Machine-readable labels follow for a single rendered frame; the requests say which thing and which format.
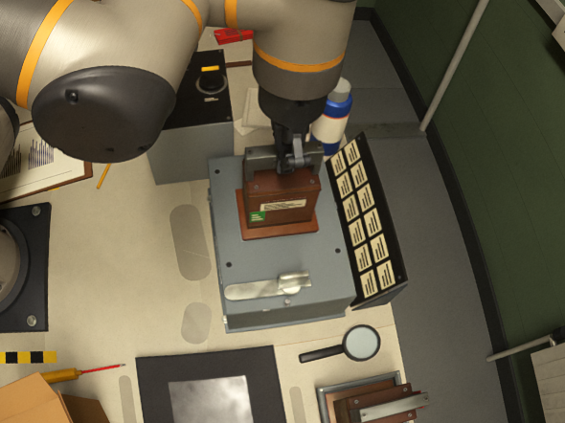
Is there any black panel with cream labels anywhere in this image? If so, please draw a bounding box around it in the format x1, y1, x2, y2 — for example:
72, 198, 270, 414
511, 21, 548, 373
325, 130, 410, 313

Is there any white radiator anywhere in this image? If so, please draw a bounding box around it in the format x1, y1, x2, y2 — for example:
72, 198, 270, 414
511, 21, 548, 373
530, 343, 565, 423

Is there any yellow handled red screwdriver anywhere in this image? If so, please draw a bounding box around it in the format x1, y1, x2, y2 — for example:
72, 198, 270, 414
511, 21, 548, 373
39, 362, 127, 385

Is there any white wall fixture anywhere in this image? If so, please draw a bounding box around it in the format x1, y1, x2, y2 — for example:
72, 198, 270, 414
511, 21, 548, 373
534, 0, 565, 46

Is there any grey turnbutton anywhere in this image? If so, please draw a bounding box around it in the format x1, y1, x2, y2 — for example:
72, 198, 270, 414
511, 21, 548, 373
241, 142, 327, 183

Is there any black magnifying glass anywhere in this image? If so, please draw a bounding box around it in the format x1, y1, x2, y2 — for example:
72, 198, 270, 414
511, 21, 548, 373
298, 324, 382, 365

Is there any white paper sheet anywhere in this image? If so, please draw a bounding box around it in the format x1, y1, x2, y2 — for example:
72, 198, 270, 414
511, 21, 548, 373
233, 86, 276, 136

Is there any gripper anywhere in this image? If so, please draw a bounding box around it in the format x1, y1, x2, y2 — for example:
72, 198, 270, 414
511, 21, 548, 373
257, 85, 327, 176

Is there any brown clipboard with chart paper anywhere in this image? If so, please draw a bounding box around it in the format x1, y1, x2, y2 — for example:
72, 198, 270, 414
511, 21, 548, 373
0, 119, 94, 205

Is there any black selector knob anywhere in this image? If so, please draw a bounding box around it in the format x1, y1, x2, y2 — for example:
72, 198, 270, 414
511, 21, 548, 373
194, 72, 229, 97

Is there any grey control box black top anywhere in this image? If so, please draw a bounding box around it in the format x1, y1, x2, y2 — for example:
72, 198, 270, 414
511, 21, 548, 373
147, 48, 236, 186

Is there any silver lever handle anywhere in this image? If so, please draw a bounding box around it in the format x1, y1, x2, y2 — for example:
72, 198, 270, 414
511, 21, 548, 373
223, 269, 313, 302

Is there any white slanted pipe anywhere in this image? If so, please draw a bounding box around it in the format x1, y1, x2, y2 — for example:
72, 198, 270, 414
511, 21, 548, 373
418, 0, 491, 133

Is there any grey test rack body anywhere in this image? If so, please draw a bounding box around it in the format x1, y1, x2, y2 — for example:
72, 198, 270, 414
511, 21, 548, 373
207, 154, 359, 335

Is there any yellow pencil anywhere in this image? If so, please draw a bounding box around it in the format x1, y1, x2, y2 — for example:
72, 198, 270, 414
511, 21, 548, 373
95, 162, 113, 190

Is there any brown relay with white label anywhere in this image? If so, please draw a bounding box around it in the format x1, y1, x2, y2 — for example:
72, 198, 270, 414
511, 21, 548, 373
241, 167, 323, 229

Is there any white short pipe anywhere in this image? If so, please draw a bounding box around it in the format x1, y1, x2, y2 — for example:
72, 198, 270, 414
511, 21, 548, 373
486, 334, 558, 364

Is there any blue and white bottle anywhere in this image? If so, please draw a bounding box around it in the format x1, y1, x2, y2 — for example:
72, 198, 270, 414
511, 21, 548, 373
307, 76, 354, 157

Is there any brown cardboard box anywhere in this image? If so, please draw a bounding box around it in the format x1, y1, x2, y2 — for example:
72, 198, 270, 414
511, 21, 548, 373
0, 370, 112, 423

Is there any black square base plate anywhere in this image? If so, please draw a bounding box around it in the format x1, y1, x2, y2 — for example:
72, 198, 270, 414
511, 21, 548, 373
0, 202, 53, 335

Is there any brown relay with silver bar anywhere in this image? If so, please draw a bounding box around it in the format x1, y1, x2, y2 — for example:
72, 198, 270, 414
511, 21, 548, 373
331, 382, 431, 423

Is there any black tray with silver bottom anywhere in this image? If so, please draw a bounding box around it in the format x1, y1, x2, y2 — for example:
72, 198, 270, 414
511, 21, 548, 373
134, 345, 288, 423

